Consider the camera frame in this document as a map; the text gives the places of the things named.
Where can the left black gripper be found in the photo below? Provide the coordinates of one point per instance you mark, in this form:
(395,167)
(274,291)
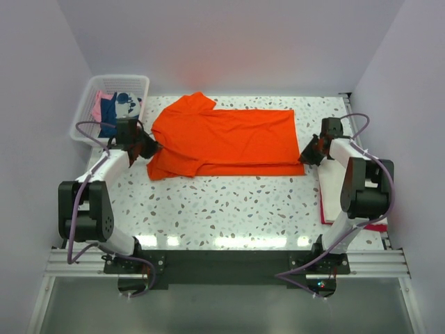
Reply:
(153,145)

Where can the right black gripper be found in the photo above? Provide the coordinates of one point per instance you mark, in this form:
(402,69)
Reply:
(306,156)

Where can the orange t shirt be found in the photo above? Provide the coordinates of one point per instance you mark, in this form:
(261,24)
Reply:
(197,139)

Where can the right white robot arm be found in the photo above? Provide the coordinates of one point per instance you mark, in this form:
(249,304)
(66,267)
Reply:
(367,192)

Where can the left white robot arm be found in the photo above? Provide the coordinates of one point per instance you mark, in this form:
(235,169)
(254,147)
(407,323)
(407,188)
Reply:
(85,214)

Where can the navy blue printed t shirt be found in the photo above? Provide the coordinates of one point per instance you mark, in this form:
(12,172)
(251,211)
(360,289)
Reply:
(119,105)

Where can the pink t shirt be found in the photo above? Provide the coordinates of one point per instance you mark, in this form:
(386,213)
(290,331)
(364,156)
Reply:
(96,111)

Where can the white plastic laundry basket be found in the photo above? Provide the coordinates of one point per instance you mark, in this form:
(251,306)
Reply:
(84,129)

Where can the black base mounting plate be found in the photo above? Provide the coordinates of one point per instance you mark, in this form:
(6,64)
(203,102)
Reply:
(160,269)

